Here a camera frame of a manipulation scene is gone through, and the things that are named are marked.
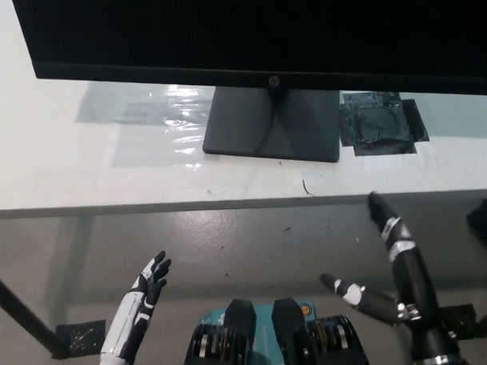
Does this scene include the black tape patch on desk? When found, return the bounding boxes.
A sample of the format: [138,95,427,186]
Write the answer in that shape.
[338,88,430,158]

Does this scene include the black HP monitor with stand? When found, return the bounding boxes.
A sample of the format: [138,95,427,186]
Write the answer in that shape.
[10,0,487,174]

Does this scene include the clear plastic film sheet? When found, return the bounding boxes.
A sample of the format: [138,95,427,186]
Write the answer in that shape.
[74,81,215,173]

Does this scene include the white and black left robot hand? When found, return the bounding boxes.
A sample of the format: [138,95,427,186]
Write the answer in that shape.
[96,250,176,363]

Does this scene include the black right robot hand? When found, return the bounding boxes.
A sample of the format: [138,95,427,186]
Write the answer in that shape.
[317,188,463,365]

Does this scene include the thin black monitor cable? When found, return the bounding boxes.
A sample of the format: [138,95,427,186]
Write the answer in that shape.
[254,90,283,153]

